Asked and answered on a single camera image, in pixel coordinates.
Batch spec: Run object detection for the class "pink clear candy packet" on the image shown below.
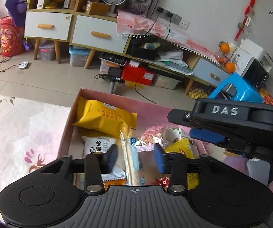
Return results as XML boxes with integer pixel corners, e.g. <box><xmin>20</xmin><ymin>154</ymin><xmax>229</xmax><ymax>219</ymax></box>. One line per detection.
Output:
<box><xmin>140</xmin><ymin>125</ymin><xmax>169</xmax><ymax>147</ymax></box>

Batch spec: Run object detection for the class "long beige biscuit stick pack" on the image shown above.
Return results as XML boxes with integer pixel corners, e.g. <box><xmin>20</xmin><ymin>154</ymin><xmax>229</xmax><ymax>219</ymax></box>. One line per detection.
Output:
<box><xmin>120</xmin><ymin>132</ymin><xmax>141</xmax><ymax>185</ymax></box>

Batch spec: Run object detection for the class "pink cardboard snack box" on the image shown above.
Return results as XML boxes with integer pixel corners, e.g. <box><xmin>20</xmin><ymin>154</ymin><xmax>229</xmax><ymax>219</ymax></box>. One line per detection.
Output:
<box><xmin>56</xmin><ymin>87</ymin><xmax>210</xmax><ymax>188</ymax></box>

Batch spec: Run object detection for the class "large yellow snack bag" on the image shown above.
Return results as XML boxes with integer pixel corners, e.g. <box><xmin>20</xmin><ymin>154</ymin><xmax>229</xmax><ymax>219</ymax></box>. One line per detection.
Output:
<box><xmin>74</xmin><ymin>97</ymin><xmax>137</xmax><ymax>137</ymax></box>

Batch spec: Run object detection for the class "yellow snack packet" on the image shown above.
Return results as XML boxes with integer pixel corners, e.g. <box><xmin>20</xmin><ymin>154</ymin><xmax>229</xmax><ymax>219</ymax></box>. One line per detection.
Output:
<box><xmin>164</xmin><ymin>138</ymin><xmax>195</xmax><ymax>159</ymax></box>

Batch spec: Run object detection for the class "white snack packet black print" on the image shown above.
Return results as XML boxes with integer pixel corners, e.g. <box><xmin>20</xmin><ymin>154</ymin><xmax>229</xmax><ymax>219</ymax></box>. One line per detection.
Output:
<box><xmin>82</xmin><ymin>136</ymin><xmax>116</xmax><ymax>156</ymax></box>

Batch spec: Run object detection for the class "small red snack packet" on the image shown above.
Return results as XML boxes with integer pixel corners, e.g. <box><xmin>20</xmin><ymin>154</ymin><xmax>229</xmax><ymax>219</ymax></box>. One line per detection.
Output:
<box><xmin>155</xmin><ymin>177</ymin><xmax>170</xmax><ymax>190</ymax></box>

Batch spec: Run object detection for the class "blue plastic stool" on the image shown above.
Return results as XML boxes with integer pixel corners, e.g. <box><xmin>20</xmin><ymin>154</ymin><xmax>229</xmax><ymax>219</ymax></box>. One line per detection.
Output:
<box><xmin>208</xmin><ymin>73</ymin><xmax>264</xmax><ymax>104</ymax></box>

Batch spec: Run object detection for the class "black microwave oven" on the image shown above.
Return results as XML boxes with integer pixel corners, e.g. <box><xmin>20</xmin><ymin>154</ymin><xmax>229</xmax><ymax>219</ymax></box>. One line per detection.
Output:
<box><xmin>243</xmin><ymin>58</ymin><xmax>269</xmax><ymax>91</ymax></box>

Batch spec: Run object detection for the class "orange fruit lower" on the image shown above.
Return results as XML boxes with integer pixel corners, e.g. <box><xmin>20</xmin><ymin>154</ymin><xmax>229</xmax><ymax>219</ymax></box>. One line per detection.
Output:
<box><xmin>225</xmin><ymin>62</ymin><xmax>235</xmax><ymax>73</ymax></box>

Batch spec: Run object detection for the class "orange fruit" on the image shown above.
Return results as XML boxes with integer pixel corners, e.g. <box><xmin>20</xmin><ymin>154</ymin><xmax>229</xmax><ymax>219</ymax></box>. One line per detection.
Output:
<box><xmin>219</xmin><ymin>41</ymin><xmax>230</xmax><ymax>54</ymax></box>
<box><xmin>225</xmin><ymin>62</ymin><xmax>235</xmax><ymax>73</ymax></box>

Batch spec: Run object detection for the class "white floral table cloth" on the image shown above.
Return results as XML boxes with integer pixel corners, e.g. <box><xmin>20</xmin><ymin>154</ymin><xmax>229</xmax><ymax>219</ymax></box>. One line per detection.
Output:
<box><xmin>0</xmin><ymin>95</ymin><xmax>70</xmax><ymax>219</ymax></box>

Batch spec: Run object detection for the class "orange fruit upper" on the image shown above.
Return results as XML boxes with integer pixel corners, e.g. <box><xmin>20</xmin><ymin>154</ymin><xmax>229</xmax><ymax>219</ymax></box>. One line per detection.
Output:
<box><xmin>219</xmin><ymin>41</ymin><xmax>230</xmax><ymax>54</ymax></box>

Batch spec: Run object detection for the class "red cardboard box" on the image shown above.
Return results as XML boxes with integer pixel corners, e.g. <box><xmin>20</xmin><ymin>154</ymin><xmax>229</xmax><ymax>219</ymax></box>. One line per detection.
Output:
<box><xmin>122</xmin><ymin>63</ymin><xmax>155</xmax><ymax>86</ymax></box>

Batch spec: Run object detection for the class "low wooden tv cabinet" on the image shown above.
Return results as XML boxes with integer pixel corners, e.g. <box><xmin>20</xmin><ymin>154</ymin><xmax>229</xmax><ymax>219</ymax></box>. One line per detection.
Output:
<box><xmin>123</xmin><ymin>34</ymin><xmax>230</xmax><ymax>89</ymax></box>

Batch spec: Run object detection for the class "clear storage bin blue lid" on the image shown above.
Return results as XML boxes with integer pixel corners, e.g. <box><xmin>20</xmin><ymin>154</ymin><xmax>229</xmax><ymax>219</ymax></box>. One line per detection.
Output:
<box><xmin>69</xmin><ymin>45</ymin><xmax>91</xmax><ymax>67</ymax></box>

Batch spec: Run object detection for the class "clear storage bin left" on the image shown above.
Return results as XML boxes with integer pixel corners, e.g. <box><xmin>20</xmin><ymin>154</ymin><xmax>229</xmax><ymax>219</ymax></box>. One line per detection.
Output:
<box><xmin>39</xmin><ymin>43</ymin><xmax>56</xmax><ymax>61</ymax></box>

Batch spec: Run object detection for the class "pink floral cloth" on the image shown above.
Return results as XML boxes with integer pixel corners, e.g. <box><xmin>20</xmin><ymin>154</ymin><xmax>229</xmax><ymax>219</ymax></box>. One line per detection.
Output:
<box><xmin>116</xmin><ymin>11</ymin><xmax>219</xmax><ymax>64</ymax></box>

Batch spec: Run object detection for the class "red printed bucket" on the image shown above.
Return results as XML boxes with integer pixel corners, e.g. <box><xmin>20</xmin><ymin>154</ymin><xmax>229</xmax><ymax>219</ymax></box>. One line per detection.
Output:
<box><xmin>0</xmin><ymin>16</ymin><xmax>24</xmax><ymax>57</ymax></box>

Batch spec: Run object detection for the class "wooden shelf cabinet with drawers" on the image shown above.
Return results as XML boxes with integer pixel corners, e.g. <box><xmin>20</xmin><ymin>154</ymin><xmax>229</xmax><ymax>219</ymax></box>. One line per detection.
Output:
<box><xmin>25</xmin><ymin>0</ymin><xmax>130</xmax><ymax>68</ymax></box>

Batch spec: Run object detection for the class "purple plush toy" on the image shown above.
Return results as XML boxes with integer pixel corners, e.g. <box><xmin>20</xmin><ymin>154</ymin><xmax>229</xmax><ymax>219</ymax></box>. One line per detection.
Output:
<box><xmin>5</xmin><ymin>0</ymin><xmax>30</xmax><ymax>51</ymax></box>

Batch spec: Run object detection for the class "red hanging wall decoration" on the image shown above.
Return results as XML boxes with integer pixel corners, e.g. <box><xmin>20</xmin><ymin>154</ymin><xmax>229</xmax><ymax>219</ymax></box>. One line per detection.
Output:
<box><xmin>234</xmin><ymin>0</ymin><xmax>257</xmax><ymax>42</ymax></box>

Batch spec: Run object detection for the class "small white device with cable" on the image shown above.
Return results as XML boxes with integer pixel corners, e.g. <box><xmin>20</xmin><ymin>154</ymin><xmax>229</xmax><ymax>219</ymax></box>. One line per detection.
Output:
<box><xmin>0</xmin><ymin>57</ymin><xmax>30</xmax><ymax>73</ymax></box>

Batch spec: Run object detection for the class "wall power socket strip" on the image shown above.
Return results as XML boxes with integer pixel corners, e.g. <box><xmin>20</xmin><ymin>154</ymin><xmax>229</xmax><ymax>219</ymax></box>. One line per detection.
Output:
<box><xmin>155</xmin><ymin>7</ymin><xmax>189</xmax><ymax>30</ymax></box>

